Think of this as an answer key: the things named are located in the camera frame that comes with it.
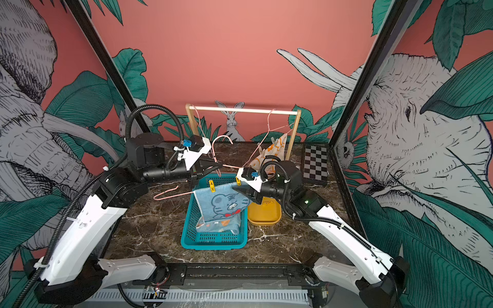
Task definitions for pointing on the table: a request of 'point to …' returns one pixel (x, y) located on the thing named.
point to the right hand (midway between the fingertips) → (235, 178)
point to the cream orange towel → (276, 149)
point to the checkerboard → (315, 162)
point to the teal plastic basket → (193, 239)
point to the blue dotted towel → (230, 223)
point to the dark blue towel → (224, 202)
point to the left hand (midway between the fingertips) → (219, 161)
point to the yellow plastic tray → (268, 213)
